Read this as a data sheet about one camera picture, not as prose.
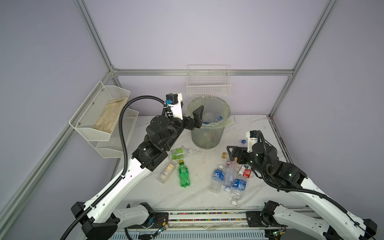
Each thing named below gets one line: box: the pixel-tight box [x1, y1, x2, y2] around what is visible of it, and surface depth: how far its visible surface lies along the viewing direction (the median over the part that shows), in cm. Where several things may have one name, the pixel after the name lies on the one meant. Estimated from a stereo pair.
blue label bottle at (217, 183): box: [209, 164, 225, 194], surface depth 85 cm
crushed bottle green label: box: [169, 148, 193, 160], surface depth 95 cm
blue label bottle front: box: [230, 178, 247, 206], surface depth 81 cm
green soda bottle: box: [178, 160, 191, 188], surface depth 88 cm
